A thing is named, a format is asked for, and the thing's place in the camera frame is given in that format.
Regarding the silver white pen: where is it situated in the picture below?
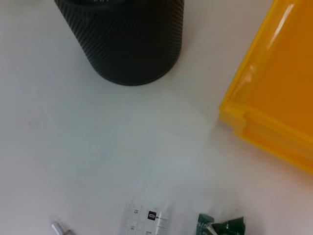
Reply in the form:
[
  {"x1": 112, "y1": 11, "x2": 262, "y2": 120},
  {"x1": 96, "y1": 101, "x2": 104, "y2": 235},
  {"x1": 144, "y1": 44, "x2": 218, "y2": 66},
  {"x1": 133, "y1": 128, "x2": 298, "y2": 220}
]
[{"x1": 50, "y1": 221, "x2": 74, "y2": 235}]

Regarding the clear plastic ruler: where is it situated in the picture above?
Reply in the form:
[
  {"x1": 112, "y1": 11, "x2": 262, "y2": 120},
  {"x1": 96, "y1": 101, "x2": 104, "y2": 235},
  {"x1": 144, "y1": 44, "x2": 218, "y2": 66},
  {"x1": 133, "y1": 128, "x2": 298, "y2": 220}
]
[{"x1": 123, "y1": 200, "x2": 172, "y2": 235}]

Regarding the green plastic wrapper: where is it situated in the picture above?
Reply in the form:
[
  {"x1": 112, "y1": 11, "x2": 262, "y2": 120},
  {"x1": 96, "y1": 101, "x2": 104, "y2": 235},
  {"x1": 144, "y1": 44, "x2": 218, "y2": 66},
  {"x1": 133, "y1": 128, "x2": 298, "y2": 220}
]
[{"x1": 197, "y1": 212, "x2": 246, "y2": 235}]

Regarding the black mesh pen holder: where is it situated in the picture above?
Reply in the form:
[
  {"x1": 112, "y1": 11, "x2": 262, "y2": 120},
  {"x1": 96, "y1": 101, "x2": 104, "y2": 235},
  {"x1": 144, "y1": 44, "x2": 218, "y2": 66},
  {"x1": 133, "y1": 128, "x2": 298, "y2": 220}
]
[{"x1": 53, "y1": 0, "x2": 184, "y2": 86}]

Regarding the yellow plastic bin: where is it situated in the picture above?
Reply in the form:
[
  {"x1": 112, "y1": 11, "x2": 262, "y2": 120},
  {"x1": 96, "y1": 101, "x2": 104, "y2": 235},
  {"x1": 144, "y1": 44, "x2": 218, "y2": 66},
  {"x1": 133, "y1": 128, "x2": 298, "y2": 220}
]
[{"x1": 218, "y1": 0, "x2": 313, "y2": 175}]

